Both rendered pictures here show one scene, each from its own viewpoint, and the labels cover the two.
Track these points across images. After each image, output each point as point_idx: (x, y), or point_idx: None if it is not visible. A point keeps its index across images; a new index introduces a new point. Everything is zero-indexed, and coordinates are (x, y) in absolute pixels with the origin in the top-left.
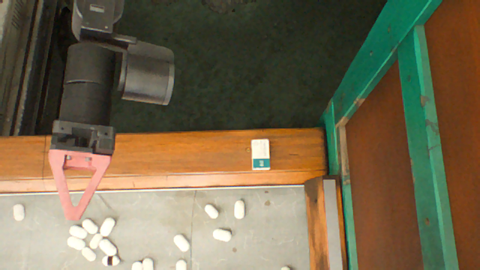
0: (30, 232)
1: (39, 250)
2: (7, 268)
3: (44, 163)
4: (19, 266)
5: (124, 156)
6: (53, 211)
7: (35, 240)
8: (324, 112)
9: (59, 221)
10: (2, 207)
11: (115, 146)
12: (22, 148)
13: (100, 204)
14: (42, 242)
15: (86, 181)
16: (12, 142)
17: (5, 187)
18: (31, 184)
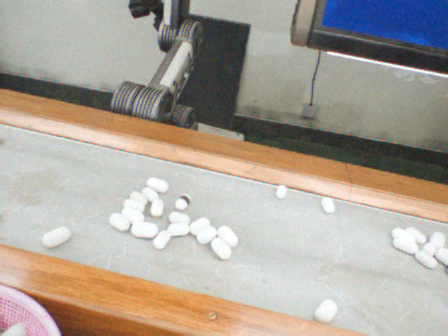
0: (340, 226)
1: (356, 243)
2: (321, 249)
3: (350, 176)
4: (336, 251)
5: (430, 191)
6: (362, 217)
7: (349, 234)
8: None
9: (372, 226)
10: (304, 200)
11: (418, 184)
12: (325, 163)
13: (414, 225)
14: (358, 238)
15: (396, 200)
16: (314, 158)
17: (309, 185)
18: (337, 189)
